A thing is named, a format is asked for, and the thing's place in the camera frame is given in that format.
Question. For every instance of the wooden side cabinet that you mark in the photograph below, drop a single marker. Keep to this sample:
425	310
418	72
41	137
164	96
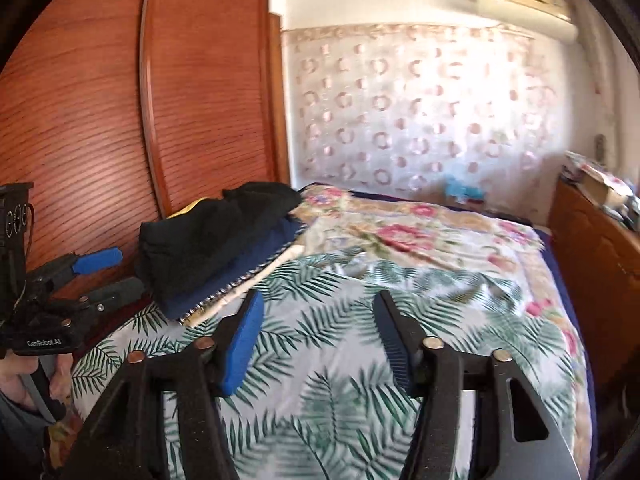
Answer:
595	270

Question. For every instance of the wooden slatted wardrobe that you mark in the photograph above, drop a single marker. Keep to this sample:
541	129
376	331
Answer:
100	110

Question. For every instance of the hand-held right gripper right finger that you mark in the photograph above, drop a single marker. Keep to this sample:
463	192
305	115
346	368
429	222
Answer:
392	340

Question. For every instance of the floral blanket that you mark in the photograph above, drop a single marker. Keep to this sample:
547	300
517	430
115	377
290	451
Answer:
400	230

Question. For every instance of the navy blue studded garment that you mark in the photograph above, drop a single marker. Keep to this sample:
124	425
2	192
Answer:
235	275

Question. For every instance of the black printed t-shirt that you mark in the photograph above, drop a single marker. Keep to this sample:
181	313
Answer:
210	235

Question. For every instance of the yellow cloth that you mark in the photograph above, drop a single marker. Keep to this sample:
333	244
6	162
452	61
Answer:
185	208

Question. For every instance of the pale window curtain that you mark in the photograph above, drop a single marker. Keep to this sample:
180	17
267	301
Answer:
597	80

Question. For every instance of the wall air conditioner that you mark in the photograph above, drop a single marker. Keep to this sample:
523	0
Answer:
525	7

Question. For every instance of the floral cloth pile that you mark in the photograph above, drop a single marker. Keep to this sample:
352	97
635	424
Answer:
582	164

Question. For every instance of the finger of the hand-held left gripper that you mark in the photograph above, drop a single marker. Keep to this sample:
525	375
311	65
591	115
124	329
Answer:
97	261
115	292

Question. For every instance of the cardboard box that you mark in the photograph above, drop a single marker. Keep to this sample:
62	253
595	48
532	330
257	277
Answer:
600	186

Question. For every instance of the grey oval hanging object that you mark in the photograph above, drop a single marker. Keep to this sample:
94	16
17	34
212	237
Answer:
600	147

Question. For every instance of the person's left hand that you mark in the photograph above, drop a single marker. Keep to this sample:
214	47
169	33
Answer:
62	380

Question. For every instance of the light blue box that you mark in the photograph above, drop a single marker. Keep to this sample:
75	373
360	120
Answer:
464	190

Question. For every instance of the sheer circle-patterned curtain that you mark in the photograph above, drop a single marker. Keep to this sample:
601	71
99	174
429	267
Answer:
415	110

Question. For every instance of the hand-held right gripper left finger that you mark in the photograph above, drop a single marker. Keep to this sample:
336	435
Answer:
242	345

